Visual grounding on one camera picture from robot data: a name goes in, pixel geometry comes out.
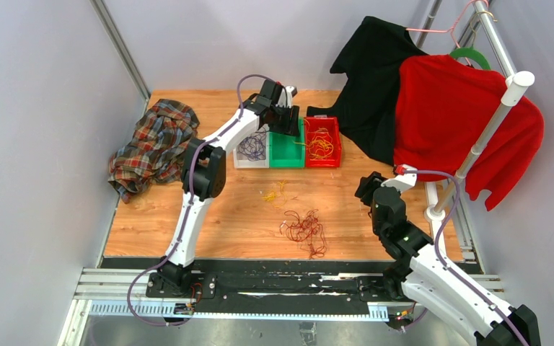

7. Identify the pink hanger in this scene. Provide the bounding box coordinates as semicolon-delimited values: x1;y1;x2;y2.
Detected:
405;1;480;67

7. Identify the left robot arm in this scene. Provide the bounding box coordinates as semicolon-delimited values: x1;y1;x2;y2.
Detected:
157;79;299;298

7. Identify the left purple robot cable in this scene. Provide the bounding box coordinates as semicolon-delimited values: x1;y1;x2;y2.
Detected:
126;73;288;327

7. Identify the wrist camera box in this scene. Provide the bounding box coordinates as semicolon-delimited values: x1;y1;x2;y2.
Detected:
381;164;417;193
276;86;298;108

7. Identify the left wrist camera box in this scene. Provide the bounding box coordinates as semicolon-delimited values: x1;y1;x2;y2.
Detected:
276;86;298;108

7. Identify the red sweater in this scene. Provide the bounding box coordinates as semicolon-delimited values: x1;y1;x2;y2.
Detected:
393;55;544;210

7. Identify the yellow cable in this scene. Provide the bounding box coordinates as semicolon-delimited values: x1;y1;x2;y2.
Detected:
260;117;337;209

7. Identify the aluminium frame post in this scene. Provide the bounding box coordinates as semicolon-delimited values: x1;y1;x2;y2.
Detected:
89;0;151;102

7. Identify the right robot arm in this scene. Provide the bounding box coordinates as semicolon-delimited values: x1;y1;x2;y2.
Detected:
355;167;541;345

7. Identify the red cable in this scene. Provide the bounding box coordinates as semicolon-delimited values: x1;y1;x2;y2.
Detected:
278;209;329;261

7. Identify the green hanger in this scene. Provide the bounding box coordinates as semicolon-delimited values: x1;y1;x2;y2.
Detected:
449;47;492;71

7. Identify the red plastic bin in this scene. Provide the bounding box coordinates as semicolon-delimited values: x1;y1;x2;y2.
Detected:
304;117;342;168

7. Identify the black shirt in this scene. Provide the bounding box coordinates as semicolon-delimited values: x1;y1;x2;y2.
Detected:
307;16;425;165

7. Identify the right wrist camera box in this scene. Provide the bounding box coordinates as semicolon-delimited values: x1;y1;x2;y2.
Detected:
381;164;417;193

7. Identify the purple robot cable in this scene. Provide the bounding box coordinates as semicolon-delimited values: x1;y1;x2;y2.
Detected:
126;73;288;327
396;164;531;346

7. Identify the green plastic bin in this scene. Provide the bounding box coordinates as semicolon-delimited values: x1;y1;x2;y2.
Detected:
268;118;306;169

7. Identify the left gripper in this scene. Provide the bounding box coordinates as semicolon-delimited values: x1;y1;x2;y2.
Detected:
270;103;301;138

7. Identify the plaid flannel shirt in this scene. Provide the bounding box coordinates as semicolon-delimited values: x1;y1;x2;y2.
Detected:
107;99;200;203

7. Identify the white plastic bin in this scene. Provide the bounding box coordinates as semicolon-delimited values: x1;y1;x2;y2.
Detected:
233;125;270;169

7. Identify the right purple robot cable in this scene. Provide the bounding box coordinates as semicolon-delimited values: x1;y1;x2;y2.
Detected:
396;164;531;346

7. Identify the white clothes rack pole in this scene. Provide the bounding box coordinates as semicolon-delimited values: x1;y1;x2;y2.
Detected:
427;71;535;217

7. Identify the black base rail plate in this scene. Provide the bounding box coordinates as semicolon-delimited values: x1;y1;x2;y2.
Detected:
146;259;413;316

